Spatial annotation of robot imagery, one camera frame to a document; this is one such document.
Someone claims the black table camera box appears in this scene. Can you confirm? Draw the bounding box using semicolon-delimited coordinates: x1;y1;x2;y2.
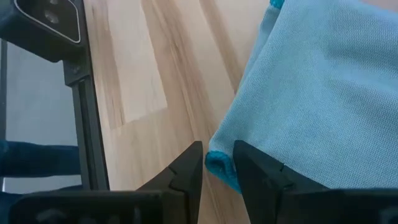
0;0;87;63

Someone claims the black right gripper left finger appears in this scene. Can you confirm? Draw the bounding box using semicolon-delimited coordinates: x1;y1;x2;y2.
136;140;204;224

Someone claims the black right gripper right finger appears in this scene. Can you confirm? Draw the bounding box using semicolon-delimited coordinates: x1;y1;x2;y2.
233;139;398;224

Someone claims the light blue teal-edged towel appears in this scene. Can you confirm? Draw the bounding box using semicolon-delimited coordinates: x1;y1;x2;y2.
204;0;398;194

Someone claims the black metal table frame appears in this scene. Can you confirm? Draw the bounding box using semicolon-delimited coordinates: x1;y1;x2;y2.
0;39;110;191

